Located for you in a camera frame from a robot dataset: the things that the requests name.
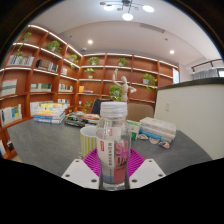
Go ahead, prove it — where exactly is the grey curtain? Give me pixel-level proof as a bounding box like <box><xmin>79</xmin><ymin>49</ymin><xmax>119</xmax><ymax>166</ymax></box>
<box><xmin>192</xmin><ymin>68</ymin><xmax>219</xmax><ymax>80</ymax></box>

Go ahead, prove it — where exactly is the dark flat book stack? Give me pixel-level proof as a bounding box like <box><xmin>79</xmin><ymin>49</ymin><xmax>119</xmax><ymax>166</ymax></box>
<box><xmin>63</xmin><ymin>111</ymin><xmax>101</xmax><ymax>128</ymax></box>

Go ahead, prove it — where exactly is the white counter with dark top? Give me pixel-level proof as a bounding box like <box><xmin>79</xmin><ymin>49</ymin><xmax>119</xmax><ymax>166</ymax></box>
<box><xmin>153</xmin><ymin>77</ymin><xmax>224</xmax><ymax>160</ymax></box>

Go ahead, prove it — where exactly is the dark blue chair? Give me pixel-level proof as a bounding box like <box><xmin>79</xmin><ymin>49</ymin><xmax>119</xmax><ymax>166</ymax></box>
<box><xmin>90</xmin><ymin>98</ymin><xmax>114</xmax><ymax>115</ymax></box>

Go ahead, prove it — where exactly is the wooden wall shelf unit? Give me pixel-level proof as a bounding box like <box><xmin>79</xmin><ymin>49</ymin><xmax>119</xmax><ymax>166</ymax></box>
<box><xmin>0</xmin><ymin>23</ymin><xmax>181</xmax><ymax>161</ymax></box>

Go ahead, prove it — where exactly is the green and white box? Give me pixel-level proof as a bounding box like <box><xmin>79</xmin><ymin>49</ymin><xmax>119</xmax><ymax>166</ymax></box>
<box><xmin>127</xmin><ymin>119</ymin><xmax>142</xmax><ymax>141</ymax></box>

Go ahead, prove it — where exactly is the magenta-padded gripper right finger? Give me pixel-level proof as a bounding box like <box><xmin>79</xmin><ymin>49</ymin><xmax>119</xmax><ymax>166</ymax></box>
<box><xmin>127</xmin><ymin>148</ymin><xmax>167</xmax><ymax>190</ymax></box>

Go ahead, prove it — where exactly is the colourful book stack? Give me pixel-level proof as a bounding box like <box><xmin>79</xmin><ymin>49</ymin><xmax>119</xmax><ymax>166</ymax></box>
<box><xmin>32</xmin><ymin>102</ymin><xmax>69</xmax><ymax>125</ymax></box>

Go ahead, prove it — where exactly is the yellow striped white mug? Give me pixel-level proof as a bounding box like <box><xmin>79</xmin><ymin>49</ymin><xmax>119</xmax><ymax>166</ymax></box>
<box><xmin>79</xmin><ymin>124</ymin><xmax>99</xmax><ymax>159</ymax></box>

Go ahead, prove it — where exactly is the branched ceiling lamp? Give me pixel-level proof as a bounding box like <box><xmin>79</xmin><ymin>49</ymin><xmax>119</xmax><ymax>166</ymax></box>
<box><xmin>99</xmin><ymin>0</ymin><xmax>156</xmax><ymax>22</ymax></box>

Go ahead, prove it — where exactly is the wooden artist mannequin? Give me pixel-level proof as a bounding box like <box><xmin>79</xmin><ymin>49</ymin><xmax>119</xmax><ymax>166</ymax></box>
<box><xmin>111</xmin><ymin>68</ymin><xmax>138</xmax><ymax>104</ymax></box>

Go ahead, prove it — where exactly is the clear plastic drink bottle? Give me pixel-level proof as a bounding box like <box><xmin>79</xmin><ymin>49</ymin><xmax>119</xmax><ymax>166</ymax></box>
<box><xmin>95</xmin><ymin>101</ymin><xmax>133</xmax><ymax>192</ymax></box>

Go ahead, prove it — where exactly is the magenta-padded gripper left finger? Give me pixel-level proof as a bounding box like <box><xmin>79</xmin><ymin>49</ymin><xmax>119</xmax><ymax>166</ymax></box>
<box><xmin>61</xmin><ymin>148</ymin><xmax>102</xmax><ymax>191</ymax></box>

